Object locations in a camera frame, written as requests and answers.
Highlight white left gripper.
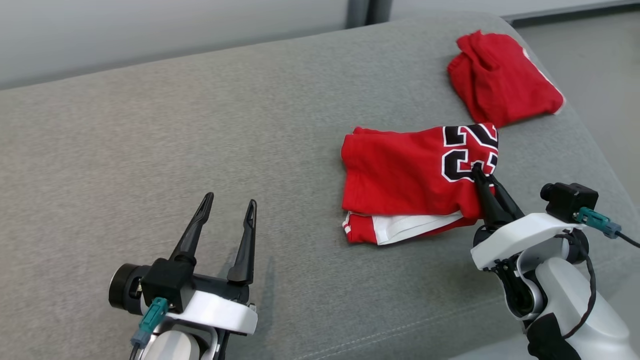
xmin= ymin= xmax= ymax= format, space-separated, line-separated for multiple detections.
xmin=167 ymin=192 xmax=259 ymax=336

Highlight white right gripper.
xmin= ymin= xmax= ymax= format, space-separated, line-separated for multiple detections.
xmin=470 ymin=165 xmax=587 ymax=271

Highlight red jersey white sleeves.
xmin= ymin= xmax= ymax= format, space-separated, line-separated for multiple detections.
xmin=341 ymin=123 xmax=500 ymax=246

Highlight red shorts white stripes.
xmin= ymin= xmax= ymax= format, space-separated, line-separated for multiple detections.
xmin=447 ymin=30 xmax=566 ymax=129

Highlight teal right camera connector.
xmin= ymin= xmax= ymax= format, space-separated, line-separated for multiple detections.
xmin=574 ymin=207 xmax=623 ymax=240

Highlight teal camera connector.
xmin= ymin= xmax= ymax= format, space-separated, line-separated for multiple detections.
xmin=130 ymin=297 xmax=170 ymax=349
xmin=574 ymin=207 xmax=623 ymax=240

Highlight teal left camera connector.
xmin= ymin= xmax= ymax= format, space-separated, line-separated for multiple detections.
xmin=130 ymin=297 xmax=170 ymax=349

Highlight black right camera cable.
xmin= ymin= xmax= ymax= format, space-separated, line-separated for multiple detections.
xmin=560 ymin=230 xmax=640 ymax=341

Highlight grey partition post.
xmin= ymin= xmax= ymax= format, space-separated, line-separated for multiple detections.
xmin=368 ymin=0 xmax=394 ymax=25
xmin=346 ymin=0 xmax=371 ymax=29

